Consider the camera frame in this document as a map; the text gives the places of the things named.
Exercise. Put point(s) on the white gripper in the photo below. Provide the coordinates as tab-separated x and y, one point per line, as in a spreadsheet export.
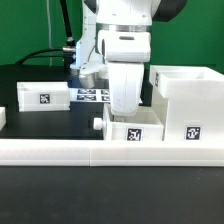
125	83

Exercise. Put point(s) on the white drawer box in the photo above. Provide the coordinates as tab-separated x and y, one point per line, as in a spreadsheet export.
143	126
43	96

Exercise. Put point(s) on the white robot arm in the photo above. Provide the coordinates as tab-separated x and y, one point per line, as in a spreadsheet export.
115	45

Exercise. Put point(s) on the small white block left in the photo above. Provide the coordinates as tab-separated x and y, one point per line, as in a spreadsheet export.
2	117

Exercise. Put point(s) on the white border rail frame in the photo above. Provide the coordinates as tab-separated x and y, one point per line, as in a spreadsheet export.
29	152

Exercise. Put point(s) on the fiducial marker sheet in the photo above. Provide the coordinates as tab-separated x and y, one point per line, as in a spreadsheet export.
89	95

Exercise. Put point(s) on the black base mat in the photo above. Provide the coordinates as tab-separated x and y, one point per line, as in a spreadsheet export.
76	123

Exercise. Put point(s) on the white drawer cabinet housing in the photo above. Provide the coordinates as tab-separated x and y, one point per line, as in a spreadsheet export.
189	101

